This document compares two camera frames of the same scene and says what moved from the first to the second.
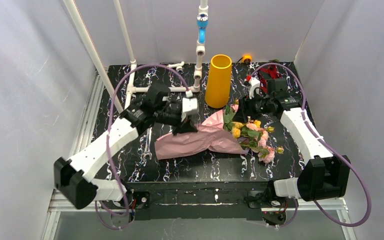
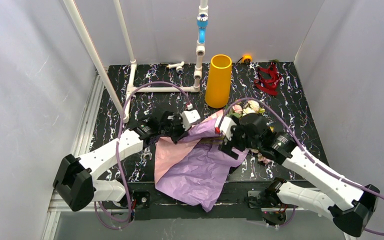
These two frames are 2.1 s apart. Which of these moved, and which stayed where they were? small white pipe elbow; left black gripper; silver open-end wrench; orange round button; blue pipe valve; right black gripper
Moved: left black gripper; right black gripper
Stayed: silver open-end wrench; orange round button; blue pipe valve; small white pipe elbow
